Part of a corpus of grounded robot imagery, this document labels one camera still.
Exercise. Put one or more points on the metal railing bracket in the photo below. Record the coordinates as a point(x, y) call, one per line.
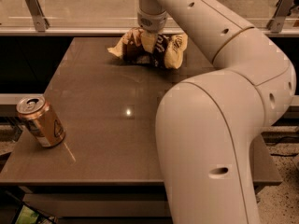
point(284, 9)
point(40, 21)

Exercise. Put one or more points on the green object under table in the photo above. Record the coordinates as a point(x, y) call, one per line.
point(27, 216)

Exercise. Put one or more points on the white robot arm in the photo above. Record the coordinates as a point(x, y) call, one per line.
point(206, 124)

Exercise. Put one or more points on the right metal railing bracket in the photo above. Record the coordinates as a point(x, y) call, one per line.
point(284, 9)

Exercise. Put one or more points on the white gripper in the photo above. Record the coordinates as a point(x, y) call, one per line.
point(151, 22)

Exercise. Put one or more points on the orange soda can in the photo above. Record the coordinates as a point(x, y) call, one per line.
point(41, 120)

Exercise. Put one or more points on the left metal railing bracket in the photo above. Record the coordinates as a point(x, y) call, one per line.
point(40, 21)

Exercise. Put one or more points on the brown chip bag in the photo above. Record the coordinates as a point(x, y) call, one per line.
point(167, 54)

